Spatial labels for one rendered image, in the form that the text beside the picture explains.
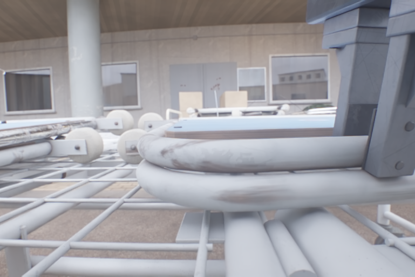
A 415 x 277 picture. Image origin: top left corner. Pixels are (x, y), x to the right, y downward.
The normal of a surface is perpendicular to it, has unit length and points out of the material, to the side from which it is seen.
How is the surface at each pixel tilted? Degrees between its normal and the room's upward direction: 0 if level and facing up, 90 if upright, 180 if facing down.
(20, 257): 90
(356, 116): 103
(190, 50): 90
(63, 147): 93
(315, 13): 90
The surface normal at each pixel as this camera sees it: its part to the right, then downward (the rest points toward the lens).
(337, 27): -1.00, 0.03
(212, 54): -0.04, 0.07
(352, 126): 0.07, 0.29
